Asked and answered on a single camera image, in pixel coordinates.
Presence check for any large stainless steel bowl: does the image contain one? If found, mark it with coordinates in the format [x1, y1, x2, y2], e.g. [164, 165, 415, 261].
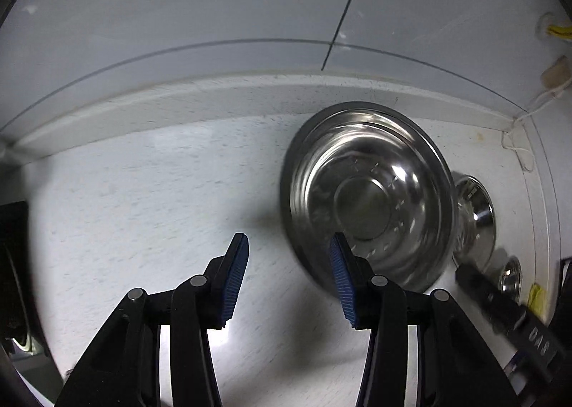
[279, 101, 459, 301]

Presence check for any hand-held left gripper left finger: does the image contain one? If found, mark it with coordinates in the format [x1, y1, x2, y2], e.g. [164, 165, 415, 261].
[54, 232, 250, 407]

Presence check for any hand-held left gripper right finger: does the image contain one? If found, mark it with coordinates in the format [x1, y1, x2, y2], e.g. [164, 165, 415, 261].
[329, 232, 522, 407]

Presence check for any small stainless steel bowl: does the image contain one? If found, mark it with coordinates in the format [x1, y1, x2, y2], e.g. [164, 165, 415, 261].
[498, 256, 523, 301]

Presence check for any medium stainless steel bowl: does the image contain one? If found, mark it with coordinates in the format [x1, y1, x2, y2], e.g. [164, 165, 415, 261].
[450, 174, 497, 270]

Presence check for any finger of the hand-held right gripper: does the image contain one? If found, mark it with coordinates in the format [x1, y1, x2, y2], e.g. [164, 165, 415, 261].
[454, 264, 529, 337]

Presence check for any black appliance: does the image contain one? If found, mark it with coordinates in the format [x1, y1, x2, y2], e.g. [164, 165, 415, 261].
[0, 200, 64, 394]

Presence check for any white cable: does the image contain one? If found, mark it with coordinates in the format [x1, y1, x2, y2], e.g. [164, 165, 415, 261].
[502, 80, 572, 174]

